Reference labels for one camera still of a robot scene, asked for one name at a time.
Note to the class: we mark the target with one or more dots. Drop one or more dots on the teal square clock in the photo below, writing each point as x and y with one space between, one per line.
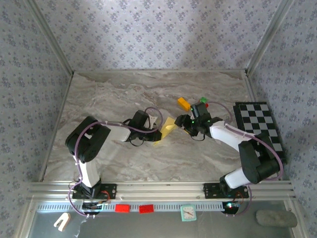
188 213

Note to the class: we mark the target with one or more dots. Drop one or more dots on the white wooden notched piece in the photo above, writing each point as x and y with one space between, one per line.
65 218

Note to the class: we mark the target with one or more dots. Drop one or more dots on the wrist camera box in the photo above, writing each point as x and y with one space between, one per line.
140 118
199 109

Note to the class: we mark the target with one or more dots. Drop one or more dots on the aluminium rail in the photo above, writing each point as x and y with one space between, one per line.
158 191

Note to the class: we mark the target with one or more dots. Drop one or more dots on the green toy brick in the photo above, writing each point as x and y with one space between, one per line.
204 99

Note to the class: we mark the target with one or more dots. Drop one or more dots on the aluminium frame post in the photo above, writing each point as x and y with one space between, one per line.
268 37
49 37

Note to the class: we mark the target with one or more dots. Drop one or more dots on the black grey checkerboard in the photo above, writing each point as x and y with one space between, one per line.
257 114

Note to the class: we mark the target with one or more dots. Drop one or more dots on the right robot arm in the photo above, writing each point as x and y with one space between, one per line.
255 161

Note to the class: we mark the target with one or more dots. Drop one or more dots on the white tape scrap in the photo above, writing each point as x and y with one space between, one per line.
79 228

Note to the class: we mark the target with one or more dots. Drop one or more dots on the red rectangular block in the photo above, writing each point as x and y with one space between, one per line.
146 209
122 208

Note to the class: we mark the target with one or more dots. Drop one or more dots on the orange toy brick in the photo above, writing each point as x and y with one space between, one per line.
183 102

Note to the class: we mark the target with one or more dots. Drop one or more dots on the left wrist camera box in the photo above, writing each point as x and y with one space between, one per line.
140 118

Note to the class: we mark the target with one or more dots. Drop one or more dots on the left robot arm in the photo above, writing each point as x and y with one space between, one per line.
90 173

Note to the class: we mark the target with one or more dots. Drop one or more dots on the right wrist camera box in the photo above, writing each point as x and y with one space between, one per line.
199 109

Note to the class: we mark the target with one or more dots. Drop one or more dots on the grey stone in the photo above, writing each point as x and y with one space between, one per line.
276 218

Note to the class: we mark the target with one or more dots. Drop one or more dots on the black controller board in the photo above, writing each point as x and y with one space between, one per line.
230 207
92 207

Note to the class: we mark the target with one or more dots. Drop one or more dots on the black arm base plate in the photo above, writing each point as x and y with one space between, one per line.
210 191
111 191

